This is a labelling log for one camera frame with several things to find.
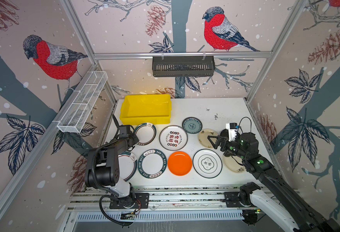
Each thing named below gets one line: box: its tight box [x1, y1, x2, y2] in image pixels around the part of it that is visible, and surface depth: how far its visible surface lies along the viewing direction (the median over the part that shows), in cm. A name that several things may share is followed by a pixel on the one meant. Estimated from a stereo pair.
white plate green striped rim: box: [134, 122, 158, 146], surface depth 102 cm
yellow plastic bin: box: [119, 94, 172, 126], surface depth 116 cm
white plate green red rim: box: [117, 150, 139, 183], surface depth 87 cm
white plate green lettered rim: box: [137, 148, 168, 179], surface depth 88 cm
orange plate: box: [167, 150, 193, 177], surface depth 87 cm
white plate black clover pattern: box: [192, 148, 223, 179], surface depth 87 cm
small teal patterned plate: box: [182, 116, 203, 134], surface depth 106 cm
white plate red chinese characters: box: [158, 125, 189, 151], surface depth 100 cm
